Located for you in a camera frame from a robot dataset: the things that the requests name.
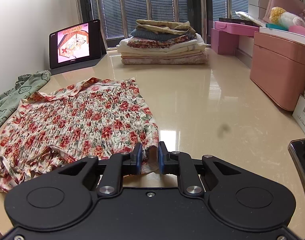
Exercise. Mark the black smartphone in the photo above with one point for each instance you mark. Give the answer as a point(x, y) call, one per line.
point(302, 152)

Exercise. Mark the red floral smocked garment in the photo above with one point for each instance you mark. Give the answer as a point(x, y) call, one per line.
point(80, 120)

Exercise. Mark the white drawer unit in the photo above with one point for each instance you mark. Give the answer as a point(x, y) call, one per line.
point(245, 50)

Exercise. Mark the flat black box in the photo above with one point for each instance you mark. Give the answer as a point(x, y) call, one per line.
point(237, 21)

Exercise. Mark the flat pink tray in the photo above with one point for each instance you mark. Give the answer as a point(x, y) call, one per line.
point(232, 27)

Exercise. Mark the white cardboard box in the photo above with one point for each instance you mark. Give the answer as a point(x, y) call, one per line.
point(257, 1)
point(256, 11)

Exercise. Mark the clear plastic bag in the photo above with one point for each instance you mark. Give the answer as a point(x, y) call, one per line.
point(247, 15)

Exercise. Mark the teal flat box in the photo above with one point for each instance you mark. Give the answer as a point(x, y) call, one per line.
point(275, 26)

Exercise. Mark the green printed pants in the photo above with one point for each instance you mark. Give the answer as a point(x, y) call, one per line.
point(20, 90)

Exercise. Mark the large salmon storage box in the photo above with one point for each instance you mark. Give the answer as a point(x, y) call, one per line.
point(277, 67)

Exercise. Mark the white carton with code print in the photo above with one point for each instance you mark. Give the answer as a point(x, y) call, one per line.
point(302, 115)

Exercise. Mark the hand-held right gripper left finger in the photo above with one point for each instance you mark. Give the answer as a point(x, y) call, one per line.
point(137, 158)

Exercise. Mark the stack of folded clothes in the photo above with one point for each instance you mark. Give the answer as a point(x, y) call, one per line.
point(162, 55)

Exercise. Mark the yellow white crochet toy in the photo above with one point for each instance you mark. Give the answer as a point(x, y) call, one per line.
point(280, 15)

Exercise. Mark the white flat board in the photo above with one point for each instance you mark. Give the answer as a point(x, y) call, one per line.
point(285, 33)

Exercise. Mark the window blinds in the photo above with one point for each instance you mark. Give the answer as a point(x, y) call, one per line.
point(155, 2)

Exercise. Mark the pink flat case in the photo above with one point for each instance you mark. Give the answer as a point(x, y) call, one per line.
point(301, 28)

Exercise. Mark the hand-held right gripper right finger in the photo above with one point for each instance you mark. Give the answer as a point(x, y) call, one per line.
point(162, 158)

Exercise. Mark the small pink box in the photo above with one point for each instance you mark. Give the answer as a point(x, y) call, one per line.
point(223, 41)

